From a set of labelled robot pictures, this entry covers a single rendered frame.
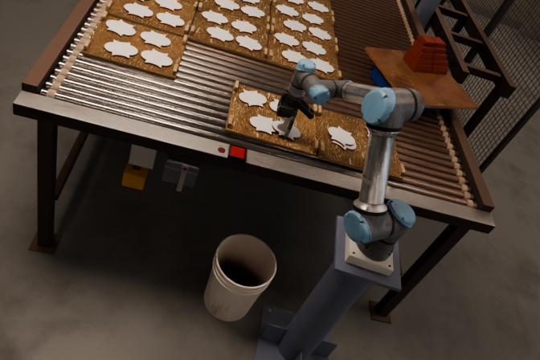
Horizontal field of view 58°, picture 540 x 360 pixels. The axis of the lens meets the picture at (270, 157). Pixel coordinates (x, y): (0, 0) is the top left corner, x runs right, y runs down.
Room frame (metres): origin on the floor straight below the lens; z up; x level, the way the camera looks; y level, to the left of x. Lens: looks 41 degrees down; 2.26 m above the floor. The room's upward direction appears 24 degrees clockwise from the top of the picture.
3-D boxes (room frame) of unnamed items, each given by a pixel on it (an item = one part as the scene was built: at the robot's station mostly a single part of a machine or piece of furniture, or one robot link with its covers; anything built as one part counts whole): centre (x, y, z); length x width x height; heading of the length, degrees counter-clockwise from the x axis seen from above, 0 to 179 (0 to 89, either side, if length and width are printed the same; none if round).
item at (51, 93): (1.61, -0.02, 0.90); 1.95 x 0.05 x 0.05; 104
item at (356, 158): (1.90, -0.35, 0.93); 0.41 x 0.35 x 0.02; 104
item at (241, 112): (1.80, 0.06, 0.93); 0.41 x 0.35 x 0.02; 103
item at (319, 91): (1.67, -0.07, 1.25); 0.11 x 0.11 x 0.08; 42
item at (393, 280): (1.34, -0.50, 0.43); 0.38 x 0.38 x 0.87; 8
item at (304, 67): (1.73, 0.01, 1.25); 0.09 x 0.08 x 0.11; 42
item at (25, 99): (1.55, -0.04, 0.88); 2.08 x 0.08 x 0.06; 104
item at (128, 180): (1.39, 0.49, 0.74); 0.09 x 0.08 x 0.24; 104
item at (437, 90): (2.57, -0.59, 1.03); 0.50 x 0.50 x 0.02; 35
